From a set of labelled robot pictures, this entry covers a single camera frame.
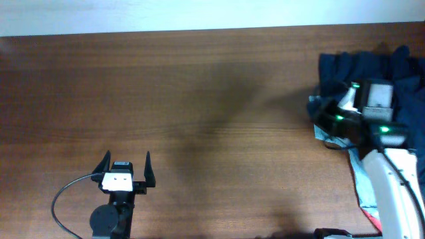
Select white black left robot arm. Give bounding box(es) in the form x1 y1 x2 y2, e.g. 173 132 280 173
90 151 156 239

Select light blue patterned cloth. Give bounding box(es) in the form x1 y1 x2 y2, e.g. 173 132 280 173
308 94 381 220

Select red orange garment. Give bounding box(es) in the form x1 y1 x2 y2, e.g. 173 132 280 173
361 208 382 232

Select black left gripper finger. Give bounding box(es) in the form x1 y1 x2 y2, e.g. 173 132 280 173
92 151 111 174
143 151 156 187

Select navy blue shorts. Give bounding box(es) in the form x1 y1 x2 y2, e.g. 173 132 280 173
305 45 425 150

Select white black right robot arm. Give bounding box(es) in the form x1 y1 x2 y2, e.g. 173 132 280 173
312 80 424 238

